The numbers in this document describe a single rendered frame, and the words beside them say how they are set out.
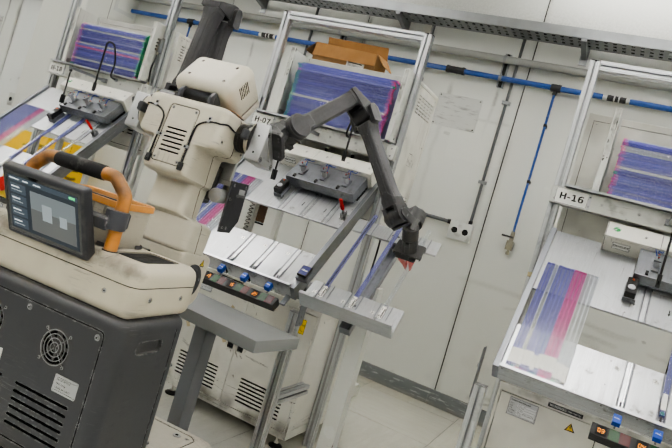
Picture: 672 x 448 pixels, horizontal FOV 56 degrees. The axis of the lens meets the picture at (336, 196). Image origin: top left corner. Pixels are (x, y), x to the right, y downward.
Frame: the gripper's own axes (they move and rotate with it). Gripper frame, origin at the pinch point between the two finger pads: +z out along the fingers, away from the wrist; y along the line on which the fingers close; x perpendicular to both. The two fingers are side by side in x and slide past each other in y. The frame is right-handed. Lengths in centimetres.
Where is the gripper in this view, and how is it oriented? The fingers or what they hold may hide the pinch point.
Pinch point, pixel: (408, 267)
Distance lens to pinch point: 229.8
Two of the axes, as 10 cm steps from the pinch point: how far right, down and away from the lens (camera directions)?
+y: -8.9, -2.7, 3.7
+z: 0.2, 7.8, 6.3
